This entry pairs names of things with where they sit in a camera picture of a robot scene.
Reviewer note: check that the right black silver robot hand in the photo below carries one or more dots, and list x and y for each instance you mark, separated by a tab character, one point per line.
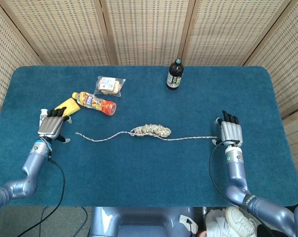
231	132

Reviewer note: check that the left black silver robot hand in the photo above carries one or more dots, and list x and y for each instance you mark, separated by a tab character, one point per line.
50	127

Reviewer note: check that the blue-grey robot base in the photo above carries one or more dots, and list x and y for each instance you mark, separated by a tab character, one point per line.
139	222

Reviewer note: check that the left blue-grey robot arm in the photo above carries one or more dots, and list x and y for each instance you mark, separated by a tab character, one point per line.
32	168

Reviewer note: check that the white toothpaste tube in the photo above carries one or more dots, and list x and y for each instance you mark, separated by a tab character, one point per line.
42	114

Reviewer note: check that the yellow sponge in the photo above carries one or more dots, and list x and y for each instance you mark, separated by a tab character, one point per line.
71	106

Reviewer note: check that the orange yellow drink bottle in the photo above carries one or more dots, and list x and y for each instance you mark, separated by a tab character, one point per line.
94	102

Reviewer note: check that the clear plastic snack packet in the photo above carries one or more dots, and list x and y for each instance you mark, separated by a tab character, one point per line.
109	86

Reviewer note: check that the dark glass bottle white label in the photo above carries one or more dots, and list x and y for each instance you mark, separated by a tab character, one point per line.
174	76

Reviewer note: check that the blue felt table cover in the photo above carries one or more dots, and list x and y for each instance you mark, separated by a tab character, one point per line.
143	172

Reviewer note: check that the pink round object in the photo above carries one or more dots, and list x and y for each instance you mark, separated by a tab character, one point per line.
202	234

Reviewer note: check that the woven bamboo folding screen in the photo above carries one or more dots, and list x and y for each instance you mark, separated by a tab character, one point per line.
143	32

